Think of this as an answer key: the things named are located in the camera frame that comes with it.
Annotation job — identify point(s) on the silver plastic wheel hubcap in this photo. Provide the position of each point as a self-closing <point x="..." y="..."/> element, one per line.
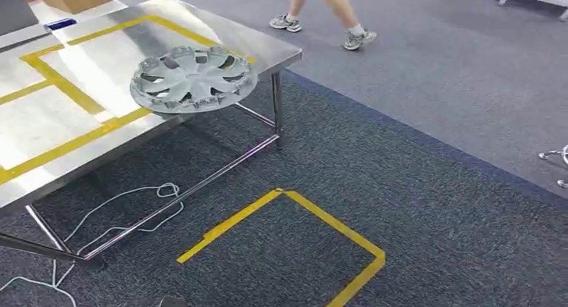
<point x="191" y="80"/>

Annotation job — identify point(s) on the person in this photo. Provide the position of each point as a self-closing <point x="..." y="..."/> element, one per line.
<point x="337" y="3"/>

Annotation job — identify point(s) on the blue tray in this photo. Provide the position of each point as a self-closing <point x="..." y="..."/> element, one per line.
<point x="60" y="24"/>

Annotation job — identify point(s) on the steel bench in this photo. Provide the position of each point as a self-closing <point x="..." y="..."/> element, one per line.
<point x="26" y="127"/>

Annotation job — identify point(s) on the chrome chair base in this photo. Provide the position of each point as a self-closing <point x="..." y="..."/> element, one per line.
<point x="562" y="156"/>

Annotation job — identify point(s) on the dark grey board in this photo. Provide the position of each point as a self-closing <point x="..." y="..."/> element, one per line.
<point x="15" y="7"/>

